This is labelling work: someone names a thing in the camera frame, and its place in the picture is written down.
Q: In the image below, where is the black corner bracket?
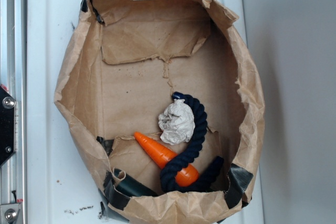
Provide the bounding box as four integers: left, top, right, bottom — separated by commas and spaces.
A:
0, 84, 16, 166

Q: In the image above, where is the orange plastic carrot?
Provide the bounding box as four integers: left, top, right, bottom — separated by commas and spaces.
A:
134, 132, 199, 187

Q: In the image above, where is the silver corner bracket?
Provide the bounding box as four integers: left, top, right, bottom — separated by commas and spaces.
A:
1, 203, 20, 224

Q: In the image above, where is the navy blue rope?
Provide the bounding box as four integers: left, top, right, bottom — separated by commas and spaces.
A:
160, 91, 225, 193

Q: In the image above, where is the brown paper bag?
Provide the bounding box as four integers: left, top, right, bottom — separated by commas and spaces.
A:
54, 0, 265, 223

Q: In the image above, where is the dark green plastic pickle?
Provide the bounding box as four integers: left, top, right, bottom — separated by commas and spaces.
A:
113, 168, 158, 197

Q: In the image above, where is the crumpled white paper ball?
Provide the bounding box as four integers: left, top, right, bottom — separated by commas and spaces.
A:
158, 99, 195, 145

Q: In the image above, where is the aluminium frame rail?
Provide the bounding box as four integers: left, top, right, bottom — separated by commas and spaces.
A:
1, 0, 27, 223

